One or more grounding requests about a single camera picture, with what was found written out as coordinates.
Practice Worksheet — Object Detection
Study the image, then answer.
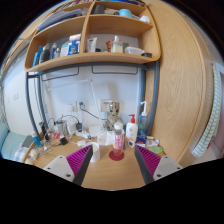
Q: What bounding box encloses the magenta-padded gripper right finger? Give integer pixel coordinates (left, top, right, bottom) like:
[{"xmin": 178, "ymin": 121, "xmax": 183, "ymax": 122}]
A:
[{"xmin": 134, "ymin": 144, "xmax": 184, "ymax": 185}]

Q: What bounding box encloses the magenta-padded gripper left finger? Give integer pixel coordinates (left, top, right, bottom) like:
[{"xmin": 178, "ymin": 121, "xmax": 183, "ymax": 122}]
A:
[{"xmin": 43, "ymin": 143, "xmax": 95, "ymax": 187}]

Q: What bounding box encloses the clear pink-labelled drink bottle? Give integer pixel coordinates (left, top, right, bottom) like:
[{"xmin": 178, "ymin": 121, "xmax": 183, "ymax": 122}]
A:
[{"xmin": 112, "ymin": 121, "xmax": 126, "ymax": 158}]

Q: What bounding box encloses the green wipes pack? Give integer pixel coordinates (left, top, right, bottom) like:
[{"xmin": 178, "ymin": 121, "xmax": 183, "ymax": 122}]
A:
[{"xmin": 148, "ymin": 145, "xmax": 164, "ymax": 154}]

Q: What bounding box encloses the white tissue packet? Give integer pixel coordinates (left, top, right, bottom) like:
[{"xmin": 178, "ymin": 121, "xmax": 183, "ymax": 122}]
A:
[{"xmin": 145, "ymin": 137, "xmax": 160, "ymax": 148}]

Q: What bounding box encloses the white cup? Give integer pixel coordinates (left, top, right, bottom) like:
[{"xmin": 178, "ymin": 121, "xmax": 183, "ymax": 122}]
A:
[{"xmin": 87, "ymin": 141, "xmax": 101, "ymax": 163}]

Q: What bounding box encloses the small blue box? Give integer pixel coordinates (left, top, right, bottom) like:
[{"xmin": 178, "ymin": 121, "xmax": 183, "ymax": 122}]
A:
[{"xmin": 135, "ymin": 134, "xmax": 148, "ymax": 146}]

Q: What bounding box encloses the flat round red coaster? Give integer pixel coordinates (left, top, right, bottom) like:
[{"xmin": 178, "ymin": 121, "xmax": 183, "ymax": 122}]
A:
[{"xmin": 108, "ymin": 149, "xmax": 126, "ymax": 162}]

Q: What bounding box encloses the white power adapter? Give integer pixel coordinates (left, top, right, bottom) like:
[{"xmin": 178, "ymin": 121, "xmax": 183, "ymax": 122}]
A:
[{"xmin": 66, "ymin": 122, "xmax": 78, "ymax": 135}]

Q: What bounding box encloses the clear plastic bag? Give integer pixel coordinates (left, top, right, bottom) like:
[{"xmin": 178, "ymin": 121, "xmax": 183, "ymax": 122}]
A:
[{"xmin": 96, "ymin": 129, "xmax": 115, "ymax": 147}]

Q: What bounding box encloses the white red-pump lotion bottle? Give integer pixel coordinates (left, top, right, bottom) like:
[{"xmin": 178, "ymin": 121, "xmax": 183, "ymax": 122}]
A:
[{"xmin": 124, "ymin": 114, "xmax": 139, "ymax": 145}]

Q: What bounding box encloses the blue white-nozzle spray bottle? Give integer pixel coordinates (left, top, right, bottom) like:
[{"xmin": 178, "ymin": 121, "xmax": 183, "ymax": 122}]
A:
[{"xmin": 137, "ymin": 100, "xmax": 150, "ymax": 138}]

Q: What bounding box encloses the tall black bottle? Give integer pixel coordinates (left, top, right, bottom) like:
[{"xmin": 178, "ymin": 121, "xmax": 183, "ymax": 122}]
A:
[{"xmin": 39, "ymin": 121, "xmax": 49, "ymax": 141}]

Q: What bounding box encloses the small blue tube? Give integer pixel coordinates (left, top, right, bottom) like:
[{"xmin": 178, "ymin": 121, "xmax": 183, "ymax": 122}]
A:
[{"xmin": 30, "ymin": 131, "xmax": 42, "ymax": 148}]

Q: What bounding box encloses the white slim desk lamp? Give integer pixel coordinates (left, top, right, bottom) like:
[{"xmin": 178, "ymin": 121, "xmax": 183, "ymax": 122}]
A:
[{"xmin": 44, "ymin": 78, "xmax": 105, "ymax": 129}]

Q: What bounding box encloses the brown tree creature figurine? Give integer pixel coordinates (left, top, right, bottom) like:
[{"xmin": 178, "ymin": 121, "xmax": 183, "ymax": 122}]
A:
[{"xmin": 105, "ymin": 101, "xmax": 124, "ymax": 131}]

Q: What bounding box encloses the green striped white towel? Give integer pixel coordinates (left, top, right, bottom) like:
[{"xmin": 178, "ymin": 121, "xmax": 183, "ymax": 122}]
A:
[{"xmin": 191, "ymin": 63, "xmax": 223, "ymax": 159}]

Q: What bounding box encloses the wooden shelf unit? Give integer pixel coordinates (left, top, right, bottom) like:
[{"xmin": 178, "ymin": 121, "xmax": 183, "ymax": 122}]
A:
[{"xmin": 23, "ymin": 0, "xmax": 162, "ymax": 73}]

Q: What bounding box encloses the black power cable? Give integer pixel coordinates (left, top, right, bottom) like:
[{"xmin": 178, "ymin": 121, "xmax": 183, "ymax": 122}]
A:
[{"xmin": 79, "ymin": 103, "xmax": 109, "ymax": 123}]

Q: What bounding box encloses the white wall socket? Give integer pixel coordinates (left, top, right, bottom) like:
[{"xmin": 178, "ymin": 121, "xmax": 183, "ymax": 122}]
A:
[
  {"xmin": 77, "ymin": 99, "xmax": 89, "ymax": 112},
  {"xmin": 65, "ymin": 100, "xmax": 78, "ymax": 113}
]

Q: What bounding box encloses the grey metal desk frame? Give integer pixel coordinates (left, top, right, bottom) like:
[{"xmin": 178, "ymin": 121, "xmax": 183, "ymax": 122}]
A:
[{"xmin": 24, "ymin": 60, "xmax": 160, "ymax": 141}]

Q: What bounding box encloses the beige wall socket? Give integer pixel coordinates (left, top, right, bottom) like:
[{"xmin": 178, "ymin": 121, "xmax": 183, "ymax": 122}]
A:
[{"xmin": 100, "ymin": 98, "xmax": 113, "ymax": 113}]

